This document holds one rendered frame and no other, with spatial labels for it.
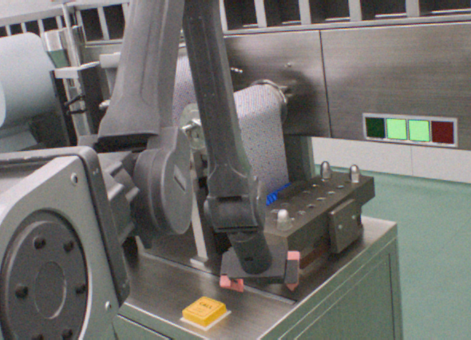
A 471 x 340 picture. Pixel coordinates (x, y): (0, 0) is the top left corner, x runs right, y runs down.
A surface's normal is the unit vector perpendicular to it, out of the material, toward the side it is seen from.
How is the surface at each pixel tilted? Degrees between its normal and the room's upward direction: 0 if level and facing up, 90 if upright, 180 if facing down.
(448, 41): 90
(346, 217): 90
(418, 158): 90
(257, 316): 0
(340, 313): 90
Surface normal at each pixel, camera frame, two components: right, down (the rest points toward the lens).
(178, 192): 0.97, -0.07
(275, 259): -0.23, -0.64
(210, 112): -0.20, 0.41
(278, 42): -0.66, 0.34
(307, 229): 0.73, 0.11
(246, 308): -0.15, -0.93
